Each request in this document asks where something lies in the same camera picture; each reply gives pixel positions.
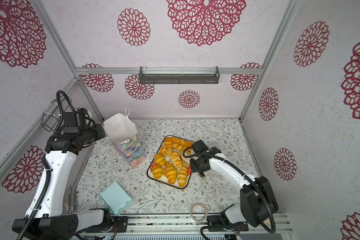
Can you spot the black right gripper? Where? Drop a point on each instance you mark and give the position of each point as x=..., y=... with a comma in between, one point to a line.
x=193, y=168

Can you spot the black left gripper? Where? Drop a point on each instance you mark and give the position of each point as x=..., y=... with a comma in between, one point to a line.
x=101, y=134

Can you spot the braided bread roll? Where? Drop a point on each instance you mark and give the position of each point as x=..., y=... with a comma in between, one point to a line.
x=176, y=160

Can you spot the floral paper bag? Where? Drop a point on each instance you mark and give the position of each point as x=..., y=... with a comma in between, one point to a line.
x=124, y=135

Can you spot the long twisted bread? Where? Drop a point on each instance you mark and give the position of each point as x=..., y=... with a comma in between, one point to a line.
x=177, y=143

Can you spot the twisted bread small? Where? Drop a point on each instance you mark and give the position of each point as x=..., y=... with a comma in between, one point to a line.
x=166, y=150

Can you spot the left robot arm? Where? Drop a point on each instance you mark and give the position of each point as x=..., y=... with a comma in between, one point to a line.
x=44, y=219

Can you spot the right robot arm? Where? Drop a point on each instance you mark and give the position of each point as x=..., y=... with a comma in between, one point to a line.
x=257, y=204

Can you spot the striped croissant bread front right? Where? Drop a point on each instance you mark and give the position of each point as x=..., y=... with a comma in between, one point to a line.
x=182, y=176

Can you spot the strawberry print bread tray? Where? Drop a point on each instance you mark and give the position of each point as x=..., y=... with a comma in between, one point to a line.
x=188, y=151

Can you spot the striped croissant bread upper left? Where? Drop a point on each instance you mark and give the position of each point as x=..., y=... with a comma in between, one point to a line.
x=160, y=159

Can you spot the striped croissant bread front left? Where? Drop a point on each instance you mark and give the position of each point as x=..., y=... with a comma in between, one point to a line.
x=157, y=171

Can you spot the clear tape roll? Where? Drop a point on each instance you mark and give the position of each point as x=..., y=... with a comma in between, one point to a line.
x=198, y=212

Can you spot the light green box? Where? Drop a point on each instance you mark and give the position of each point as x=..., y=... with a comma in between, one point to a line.
x=116, y=199

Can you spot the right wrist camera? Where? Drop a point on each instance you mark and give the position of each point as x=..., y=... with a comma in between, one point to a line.
x=199, y=147

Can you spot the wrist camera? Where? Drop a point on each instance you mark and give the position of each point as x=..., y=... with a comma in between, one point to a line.
x=199, y=147
x=76, y=122

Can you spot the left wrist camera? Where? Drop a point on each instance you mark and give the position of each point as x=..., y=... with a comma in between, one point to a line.
x=76, y=122

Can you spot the black wire basket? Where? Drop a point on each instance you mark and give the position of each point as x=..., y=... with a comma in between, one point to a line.
x=51, y=118

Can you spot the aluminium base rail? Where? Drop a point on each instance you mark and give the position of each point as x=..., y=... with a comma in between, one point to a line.
x=183, y=227

